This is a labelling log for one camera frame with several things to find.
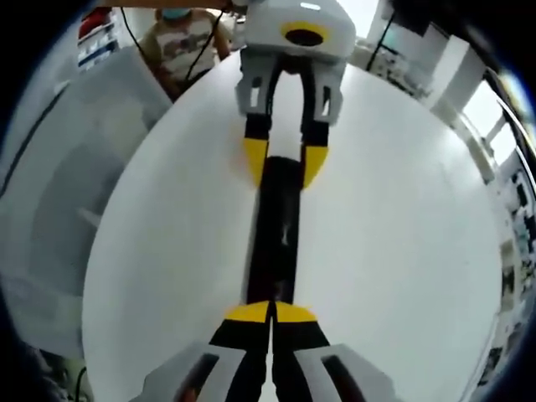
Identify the black cable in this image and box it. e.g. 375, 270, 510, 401
185, 8, 225, 83
120, 6, 172, 92

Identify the person in face mask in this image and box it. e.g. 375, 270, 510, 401
139, 7, 232, 100

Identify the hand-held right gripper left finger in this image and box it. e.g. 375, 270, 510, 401
142, 300, 273, 402

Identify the white shelf unit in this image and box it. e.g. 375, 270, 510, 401
76, 8, 118, 70

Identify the black remote control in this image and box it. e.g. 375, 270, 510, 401
246, 155, 305, 305

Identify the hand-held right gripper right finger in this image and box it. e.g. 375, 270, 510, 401
271, 301, 397, 402

